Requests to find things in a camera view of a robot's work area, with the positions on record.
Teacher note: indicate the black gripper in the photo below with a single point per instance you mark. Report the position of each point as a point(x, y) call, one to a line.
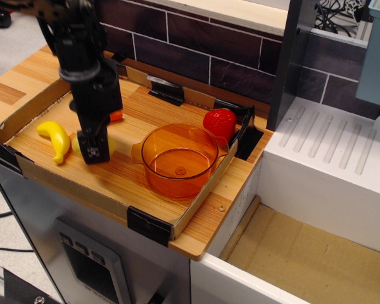
point(96, 94)

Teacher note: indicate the yellow toy potato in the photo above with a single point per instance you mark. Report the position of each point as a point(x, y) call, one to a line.
point(76, 147)

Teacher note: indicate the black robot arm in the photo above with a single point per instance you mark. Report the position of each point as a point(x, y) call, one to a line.
point(76, 37)

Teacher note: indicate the orange transparent plastic pot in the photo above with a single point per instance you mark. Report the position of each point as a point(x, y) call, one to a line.
point(179, 158)

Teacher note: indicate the cardboard fence with black tape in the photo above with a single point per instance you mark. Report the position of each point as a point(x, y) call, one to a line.
point(32, 93)

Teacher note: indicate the orange toy carrot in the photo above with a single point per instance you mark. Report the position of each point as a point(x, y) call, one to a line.
point(116, 116)

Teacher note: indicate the yellow toy banana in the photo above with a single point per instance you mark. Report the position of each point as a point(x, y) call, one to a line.
point(59, 139)

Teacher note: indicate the silver toy oven front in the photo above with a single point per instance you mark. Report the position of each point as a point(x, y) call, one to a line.
point(88, 257)

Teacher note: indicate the red toy strawberry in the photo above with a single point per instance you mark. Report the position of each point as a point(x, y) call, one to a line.
point(221, 123)

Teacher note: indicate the black caster wheel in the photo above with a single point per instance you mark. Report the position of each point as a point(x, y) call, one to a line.
point(5, 19)

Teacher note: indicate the white toy sink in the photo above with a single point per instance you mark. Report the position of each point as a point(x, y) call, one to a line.
point(307, 227)

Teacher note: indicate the light blue bin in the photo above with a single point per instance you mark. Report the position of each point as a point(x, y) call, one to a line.
point(369, 82)

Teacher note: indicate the dark grey upright post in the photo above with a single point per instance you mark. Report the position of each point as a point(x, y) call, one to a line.
point(300, 21)

